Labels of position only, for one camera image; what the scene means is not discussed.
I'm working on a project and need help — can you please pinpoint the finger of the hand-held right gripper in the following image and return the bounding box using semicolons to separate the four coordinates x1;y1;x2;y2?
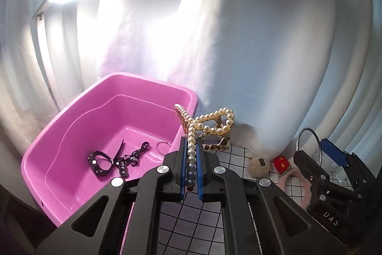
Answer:
293;150;363;208
320;138;376;193

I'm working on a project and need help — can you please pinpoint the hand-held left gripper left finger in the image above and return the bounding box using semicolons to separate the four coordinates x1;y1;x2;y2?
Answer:
34;136;188;255

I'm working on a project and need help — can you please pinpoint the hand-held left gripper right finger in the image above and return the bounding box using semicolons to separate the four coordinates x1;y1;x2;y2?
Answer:
195;141;348;255

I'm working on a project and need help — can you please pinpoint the large silver ring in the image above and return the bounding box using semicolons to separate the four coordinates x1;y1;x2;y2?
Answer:
298;127;323;164

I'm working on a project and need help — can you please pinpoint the small silver ring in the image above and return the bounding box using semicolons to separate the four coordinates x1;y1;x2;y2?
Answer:
157;141;175;155

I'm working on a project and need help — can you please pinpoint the pearl hair claw clip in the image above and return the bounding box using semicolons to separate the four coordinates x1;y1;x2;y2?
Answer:
174;103;234;193

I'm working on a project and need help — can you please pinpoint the black printed strap choker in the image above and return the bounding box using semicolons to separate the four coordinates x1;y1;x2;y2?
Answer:
112;142;150;178

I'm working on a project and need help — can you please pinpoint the black studded choker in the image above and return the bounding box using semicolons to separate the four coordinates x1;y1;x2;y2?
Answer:
87;151;113;178

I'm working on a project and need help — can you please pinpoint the pink plastic bin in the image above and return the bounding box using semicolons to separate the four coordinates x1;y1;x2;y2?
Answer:
21;72;199;228

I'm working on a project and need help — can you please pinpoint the pink plush strawberry headband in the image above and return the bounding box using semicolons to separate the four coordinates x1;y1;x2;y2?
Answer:
273;155;312;209

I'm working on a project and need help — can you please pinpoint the black checked white tablecloth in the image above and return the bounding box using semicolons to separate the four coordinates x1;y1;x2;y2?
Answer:
155;143;359;255

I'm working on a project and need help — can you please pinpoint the beige plush hair clip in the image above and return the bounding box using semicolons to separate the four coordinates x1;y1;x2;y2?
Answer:
247;155;271;178

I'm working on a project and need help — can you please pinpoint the white sheer curtain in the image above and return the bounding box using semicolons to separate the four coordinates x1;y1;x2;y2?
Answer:
74;0;344;154

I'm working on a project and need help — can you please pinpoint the cream curtain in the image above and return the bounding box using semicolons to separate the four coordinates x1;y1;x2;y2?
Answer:
0;0;382;184

